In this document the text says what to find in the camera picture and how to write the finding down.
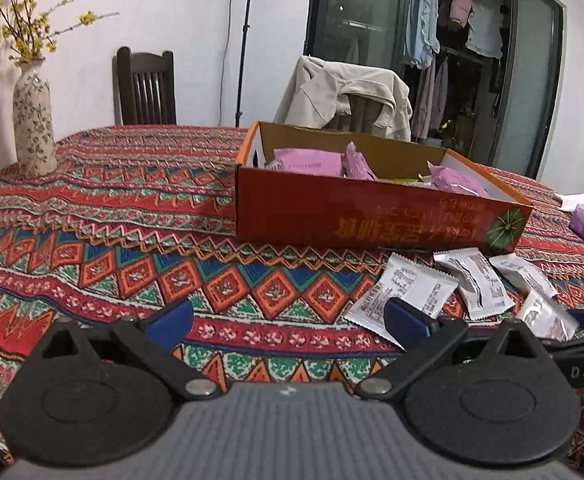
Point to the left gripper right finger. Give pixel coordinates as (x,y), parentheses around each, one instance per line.
(429,343)

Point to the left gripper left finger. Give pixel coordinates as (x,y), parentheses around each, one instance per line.
(147,343)

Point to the white snack packet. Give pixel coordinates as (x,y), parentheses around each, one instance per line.
(422,287)
(523,275)
(546,319)
(480,286)

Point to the pink snack packet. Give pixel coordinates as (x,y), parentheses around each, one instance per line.
(308,161)
(355,166)
(453,181)

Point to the pink snack packet upright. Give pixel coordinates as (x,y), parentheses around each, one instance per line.
(355,166)

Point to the orange cardboard pumpkin box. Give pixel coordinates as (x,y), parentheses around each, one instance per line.
(401,210)

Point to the floral ceramic vase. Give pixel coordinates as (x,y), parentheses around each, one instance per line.
(32,119)

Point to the chair under beige jacket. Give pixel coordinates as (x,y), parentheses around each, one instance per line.
(363,114)

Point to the dark wooden chair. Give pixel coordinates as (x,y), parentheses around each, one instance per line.
(146,87)

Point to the beige jacket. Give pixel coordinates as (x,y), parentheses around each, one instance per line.
(320,90)

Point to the glass sliding door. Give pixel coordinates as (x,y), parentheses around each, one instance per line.
(482,75)

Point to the light blue hanging shirt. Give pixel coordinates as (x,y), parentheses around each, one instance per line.
(421,44)

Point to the white hanging garment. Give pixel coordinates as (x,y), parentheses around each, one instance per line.
(484,29)

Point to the pink hanging garment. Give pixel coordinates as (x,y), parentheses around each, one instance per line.
(459,12)

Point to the yellow flower branches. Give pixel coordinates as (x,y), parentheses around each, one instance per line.
(28,32)

